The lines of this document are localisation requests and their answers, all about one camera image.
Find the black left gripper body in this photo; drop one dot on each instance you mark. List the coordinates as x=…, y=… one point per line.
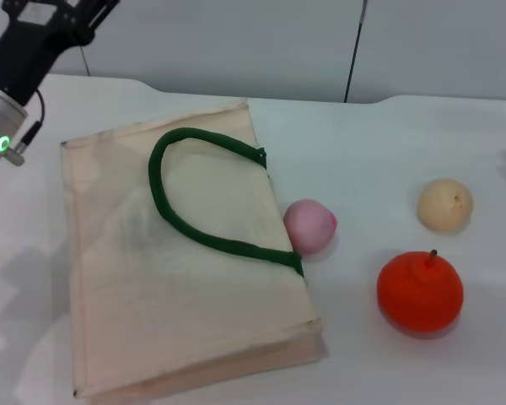
x=23, y=55

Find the orange fruit toy with stem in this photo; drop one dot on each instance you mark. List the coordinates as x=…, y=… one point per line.
x=419, y=291

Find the pale yellow round fruit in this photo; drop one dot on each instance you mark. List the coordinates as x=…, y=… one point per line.
x=445, y=204

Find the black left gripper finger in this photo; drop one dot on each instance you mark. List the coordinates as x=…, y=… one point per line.
x=99, y=14
x=10, y=5

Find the pink peach toy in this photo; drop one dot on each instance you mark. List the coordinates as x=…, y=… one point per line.
x=310, y=225

